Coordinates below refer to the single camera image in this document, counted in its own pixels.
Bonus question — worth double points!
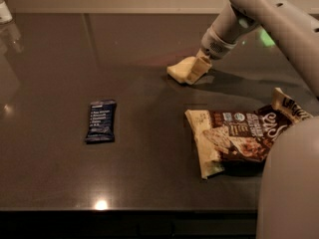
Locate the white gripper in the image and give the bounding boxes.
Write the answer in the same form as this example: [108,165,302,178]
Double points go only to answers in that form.
[185,27,237,85]

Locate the yellow sponge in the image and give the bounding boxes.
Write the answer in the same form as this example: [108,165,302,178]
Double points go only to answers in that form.
[166,57,190,84]

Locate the blue rxbar wrapper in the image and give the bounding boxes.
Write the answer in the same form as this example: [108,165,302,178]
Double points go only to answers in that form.
[85,100,117,143]

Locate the brown cream chip bag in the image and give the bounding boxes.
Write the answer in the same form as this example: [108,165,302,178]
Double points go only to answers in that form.
[185,88,312,179]

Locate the dark cabinet drawers below counter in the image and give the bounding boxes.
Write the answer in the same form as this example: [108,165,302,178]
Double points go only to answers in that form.
[0,211,256,239]

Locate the white bottle at left edge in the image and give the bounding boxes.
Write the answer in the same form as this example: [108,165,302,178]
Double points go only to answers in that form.
[0,0,13,24]

